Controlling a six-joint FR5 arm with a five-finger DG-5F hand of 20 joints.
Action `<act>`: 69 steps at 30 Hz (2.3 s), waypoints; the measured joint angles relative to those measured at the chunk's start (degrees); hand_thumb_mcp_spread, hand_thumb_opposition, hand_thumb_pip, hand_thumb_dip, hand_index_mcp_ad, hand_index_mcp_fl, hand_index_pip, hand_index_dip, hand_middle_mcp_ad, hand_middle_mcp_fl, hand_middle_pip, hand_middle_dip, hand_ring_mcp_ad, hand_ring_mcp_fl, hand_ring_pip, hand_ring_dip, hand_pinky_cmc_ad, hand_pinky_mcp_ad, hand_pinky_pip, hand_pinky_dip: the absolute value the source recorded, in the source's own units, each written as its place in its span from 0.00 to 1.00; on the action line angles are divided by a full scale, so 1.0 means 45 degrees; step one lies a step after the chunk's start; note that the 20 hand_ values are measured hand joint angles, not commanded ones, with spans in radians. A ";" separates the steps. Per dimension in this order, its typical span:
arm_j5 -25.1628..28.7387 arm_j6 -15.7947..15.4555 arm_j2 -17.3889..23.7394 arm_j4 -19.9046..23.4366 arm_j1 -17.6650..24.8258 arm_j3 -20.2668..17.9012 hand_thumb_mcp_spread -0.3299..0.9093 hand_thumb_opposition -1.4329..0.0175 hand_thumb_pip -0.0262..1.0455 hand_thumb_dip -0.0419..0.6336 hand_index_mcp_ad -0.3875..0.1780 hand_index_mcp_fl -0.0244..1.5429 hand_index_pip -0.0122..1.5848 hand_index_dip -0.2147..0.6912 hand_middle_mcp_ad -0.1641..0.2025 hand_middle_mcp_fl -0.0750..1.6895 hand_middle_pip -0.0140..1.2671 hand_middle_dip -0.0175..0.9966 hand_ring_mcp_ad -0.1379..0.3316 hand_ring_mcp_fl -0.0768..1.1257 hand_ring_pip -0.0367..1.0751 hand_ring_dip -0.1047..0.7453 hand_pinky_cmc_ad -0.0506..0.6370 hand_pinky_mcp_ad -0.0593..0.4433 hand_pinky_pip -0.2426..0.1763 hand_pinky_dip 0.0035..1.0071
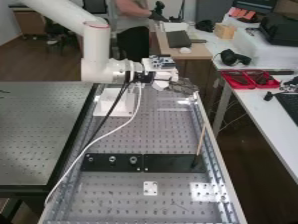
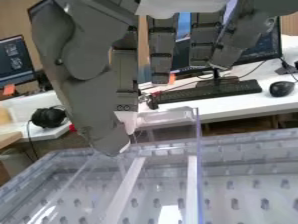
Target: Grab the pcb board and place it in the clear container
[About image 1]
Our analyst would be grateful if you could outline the small white circuit board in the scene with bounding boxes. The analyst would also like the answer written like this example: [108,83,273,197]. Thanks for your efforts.
[141,180,160,197]

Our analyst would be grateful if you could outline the white cable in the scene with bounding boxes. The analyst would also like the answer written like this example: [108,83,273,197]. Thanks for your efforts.
[43,81,144,201]

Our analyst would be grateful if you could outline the red tray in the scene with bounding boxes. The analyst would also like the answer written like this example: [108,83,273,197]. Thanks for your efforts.
[220,69,257,90]
[245,69,282,89]

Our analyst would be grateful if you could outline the person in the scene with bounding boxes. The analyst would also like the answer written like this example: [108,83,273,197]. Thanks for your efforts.
[113,0,171,63]

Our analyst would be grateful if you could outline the clear box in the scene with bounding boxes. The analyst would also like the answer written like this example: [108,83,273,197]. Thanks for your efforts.
[38,83,250,224]

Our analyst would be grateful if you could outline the black plate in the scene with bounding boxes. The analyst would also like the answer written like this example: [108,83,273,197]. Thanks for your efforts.
[80,152,209,174]

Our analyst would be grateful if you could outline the black carrying case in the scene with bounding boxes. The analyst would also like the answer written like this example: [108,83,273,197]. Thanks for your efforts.
[258,12,298,48]

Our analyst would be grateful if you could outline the thin stick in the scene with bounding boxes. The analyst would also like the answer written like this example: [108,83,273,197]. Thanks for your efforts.
[191,122,210,169]

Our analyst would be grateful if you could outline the white desk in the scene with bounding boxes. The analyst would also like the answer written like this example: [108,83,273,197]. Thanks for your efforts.
[191,15,298,73]
[212,71,298,185]

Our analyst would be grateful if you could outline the black headphones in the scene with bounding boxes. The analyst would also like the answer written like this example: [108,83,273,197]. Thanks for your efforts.
[218,48,253,67]

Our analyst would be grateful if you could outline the black keyboard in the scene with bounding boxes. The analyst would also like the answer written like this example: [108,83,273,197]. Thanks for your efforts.
[274,92,298,127]

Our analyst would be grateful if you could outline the dark grey laptop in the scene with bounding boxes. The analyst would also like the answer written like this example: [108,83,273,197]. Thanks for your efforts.
[165,29,193,49]

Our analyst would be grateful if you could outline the black cable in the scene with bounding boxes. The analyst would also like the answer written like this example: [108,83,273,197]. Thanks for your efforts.
[65,79,135,168]

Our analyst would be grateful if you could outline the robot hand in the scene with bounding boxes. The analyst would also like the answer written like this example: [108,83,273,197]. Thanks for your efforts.
[140,54,200,95]

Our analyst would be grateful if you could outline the small wooden box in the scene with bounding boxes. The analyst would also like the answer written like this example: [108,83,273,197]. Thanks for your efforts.
[213,23,238,40]

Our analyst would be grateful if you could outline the wooden desk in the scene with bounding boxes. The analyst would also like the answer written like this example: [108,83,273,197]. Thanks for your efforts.
[153,19,216,88]

